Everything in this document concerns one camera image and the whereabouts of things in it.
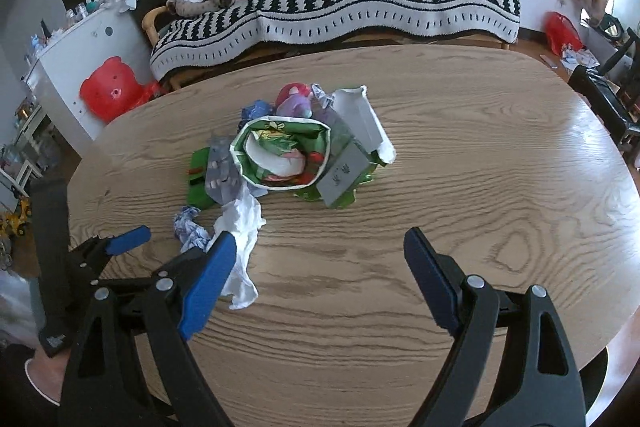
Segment green flat packet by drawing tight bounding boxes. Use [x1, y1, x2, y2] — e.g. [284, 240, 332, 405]
[186, 147, 221, 210]

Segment crumpled white papers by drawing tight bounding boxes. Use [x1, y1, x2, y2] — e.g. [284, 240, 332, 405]
[560, 47, 598, 70]

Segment white shelf rack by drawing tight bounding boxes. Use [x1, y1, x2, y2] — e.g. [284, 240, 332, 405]
[0, 102, 56, 198]

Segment white open carton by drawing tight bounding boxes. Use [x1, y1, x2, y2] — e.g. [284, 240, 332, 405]
[331, 86, 397, 166]

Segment wooden sofa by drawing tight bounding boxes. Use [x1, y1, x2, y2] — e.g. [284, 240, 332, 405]
[141, 0, 518, 94]

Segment red bear stool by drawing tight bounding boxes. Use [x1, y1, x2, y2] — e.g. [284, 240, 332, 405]
[79, 57, 156, 124]

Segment white plastic bag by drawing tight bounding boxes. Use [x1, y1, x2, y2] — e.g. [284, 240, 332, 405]
[0, 267, 38, 344]

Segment crumpled blue white paper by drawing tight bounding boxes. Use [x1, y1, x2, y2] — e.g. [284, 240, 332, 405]
[172, 206, 212, 254]

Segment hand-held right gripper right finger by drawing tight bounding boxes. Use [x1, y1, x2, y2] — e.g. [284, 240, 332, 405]
[403, 227, 587, 427]

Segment red plastic bag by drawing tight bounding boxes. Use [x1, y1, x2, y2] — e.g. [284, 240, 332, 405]
[544, 12, 585, 56]

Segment white tissue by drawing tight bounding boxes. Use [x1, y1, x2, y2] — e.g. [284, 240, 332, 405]
[207, 194, 267, 312]

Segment yellow toy truck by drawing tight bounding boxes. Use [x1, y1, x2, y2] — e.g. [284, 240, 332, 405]
[0, 197, 33, 238]

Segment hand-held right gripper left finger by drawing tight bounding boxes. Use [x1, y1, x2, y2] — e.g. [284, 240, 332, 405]
[57, 231, 237, 427]

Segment clutter of bottles and toys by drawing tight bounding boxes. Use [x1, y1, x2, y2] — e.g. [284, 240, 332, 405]
[27, 0, 166, 50]

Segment green printed snack bag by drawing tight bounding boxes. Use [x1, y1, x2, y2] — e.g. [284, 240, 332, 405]
[229, 114, 376, 210]

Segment red mushroom purple plush toy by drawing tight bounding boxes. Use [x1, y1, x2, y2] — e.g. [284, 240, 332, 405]
[274, 82, 316, 118]

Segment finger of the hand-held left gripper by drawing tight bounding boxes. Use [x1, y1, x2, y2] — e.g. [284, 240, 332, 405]
[67, 226, 152, 288]

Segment black chair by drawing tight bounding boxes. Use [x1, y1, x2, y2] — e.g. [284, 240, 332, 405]
[567, 27, 640, 158]

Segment crumpled blue wrapper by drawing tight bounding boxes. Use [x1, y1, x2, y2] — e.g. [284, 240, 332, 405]
[237, 101, 276, 132]

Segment grey cardboard box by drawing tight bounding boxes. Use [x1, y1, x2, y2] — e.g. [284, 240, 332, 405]
[317, 142, 373, 208]

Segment grey blister pack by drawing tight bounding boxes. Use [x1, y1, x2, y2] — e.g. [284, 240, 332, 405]
[204, 134, 268, 208]

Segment white cabinet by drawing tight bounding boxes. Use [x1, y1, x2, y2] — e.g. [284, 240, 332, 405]
[22, 2, 161, 142]

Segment white barcode wrapper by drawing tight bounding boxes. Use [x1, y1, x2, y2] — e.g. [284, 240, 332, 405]
[310, 83, 337, 110]

